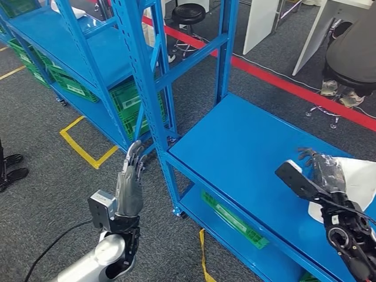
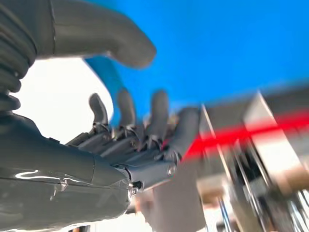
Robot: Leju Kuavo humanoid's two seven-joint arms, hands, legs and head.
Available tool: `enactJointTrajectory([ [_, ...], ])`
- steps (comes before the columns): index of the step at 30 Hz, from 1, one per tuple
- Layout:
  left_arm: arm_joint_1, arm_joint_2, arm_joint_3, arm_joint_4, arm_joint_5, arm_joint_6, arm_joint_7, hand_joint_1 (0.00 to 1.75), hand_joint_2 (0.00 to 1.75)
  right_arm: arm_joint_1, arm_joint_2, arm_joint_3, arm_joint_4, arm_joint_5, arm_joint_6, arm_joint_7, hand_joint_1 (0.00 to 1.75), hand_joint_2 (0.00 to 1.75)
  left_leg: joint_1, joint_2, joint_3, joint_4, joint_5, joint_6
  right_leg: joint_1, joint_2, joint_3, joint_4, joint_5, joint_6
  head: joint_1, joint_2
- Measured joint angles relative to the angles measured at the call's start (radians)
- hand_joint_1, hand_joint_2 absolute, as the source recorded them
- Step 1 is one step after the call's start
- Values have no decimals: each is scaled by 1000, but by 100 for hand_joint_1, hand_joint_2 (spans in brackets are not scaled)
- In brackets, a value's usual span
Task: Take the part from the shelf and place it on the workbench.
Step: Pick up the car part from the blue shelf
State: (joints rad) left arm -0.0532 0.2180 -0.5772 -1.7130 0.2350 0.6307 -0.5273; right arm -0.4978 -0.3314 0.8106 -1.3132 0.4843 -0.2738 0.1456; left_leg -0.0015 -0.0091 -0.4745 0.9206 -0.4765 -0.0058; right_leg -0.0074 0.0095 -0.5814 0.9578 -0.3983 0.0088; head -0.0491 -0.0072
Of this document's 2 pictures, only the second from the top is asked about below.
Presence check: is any white desk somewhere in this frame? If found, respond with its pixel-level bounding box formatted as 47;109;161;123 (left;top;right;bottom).
243;91;309;183

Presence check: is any blue metal shelf rack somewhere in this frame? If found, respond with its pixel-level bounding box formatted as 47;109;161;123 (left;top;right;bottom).
83;0;309;127

